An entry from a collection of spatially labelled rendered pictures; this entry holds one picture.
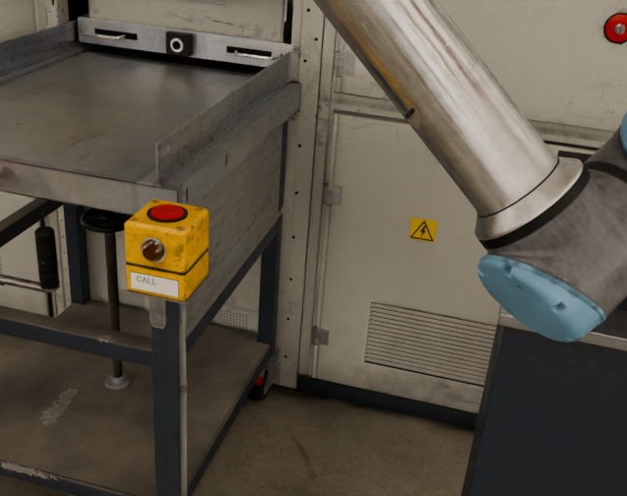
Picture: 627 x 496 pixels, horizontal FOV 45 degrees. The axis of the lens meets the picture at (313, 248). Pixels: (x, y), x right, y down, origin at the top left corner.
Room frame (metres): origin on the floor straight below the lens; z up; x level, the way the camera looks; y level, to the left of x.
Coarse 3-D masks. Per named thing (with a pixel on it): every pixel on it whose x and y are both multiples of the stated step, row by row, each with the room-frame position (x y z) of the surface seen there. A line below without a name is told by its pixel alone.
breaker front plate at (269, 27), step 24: (96, 0) 1.88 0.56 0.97; (120, 0) 1.86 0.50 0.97; (144, 0) 1.85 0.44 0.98; (168, 0) 1.84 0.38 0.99; (192, 0) 1.82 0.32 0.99; (216, 0) 1.81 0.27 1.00; (240, 0) 1.80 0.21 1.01; (264, 0) 1.78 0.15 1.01; (144, 24) 1.85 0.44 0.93; (168, 24) 1.84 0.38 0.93; (192, 24) 1.82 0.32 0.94; (216, 24) 1.81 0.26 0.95; (240, 24) 1.80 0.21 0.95; (264, 24) 1.78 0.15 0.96
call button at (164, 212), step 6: (156, 210) 0.85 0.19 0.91; (162, 210) 0.85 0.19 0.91; (168, 210) 0.85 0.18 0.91; (174, 210) 0.85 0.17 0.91; (180, 210) 0.86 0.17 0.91; (156, 216) 0.84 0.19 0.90; (162, 216) 0.84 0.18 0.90; (168, 216) 0.84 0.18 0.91; (174, 216) 0.84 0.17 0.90; (180, 216) 0.84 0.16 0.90
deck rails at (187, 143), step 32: (32, 32) 1.71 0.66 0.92; (64, 32) 1.83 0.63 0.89; (0, 64) 1.59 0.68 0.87; (32, 64) 1.69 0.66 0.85; (288, 64) 1.72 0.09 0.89; (224, 96) 1.33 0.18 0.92; (256, 96) 1.50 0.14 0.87; (192, 128) 1.19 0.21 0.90; (224, 128) 1.33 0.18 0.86; (160, 160) 1.07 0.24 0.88; (192, 160) 1.17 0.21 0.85
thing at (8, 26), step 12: (0, 0) 1.79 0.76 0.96; (12, 0) 1.82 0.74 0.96; (24, 0) 1.84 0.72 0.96; (0, 12) 1.79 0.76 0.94; (12, 12) 1.81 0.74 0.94; (24, 12) 1.84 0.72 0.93; (0, 24) 1.79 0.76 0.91; (12, 24) 1.81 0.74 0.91; (24, 24) 1.84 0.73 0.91; (0, 36) 1.78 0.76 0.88; (12, 36) 1.81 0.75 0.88
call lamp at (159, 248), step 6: (144, 240) 0.81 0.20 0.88; (150, 240) 0.81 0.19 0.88; (156, 240) 0.81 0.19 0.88; (144, 246) 0.81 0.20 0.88; (150, 246) 0.80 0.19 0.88; (156, 246) 0.80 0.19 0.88; (162, 246) 0.81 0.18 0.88; (144, 252) 0.80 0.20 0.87; (150, 252) 0.80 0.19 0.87; (156, 252) 0.80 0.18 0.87; (162, 252) 0.81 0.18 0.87; (150, 258) 0.80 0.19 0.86; (156, 258) 0.80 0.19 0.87; (162, 258) 0.81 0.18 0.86
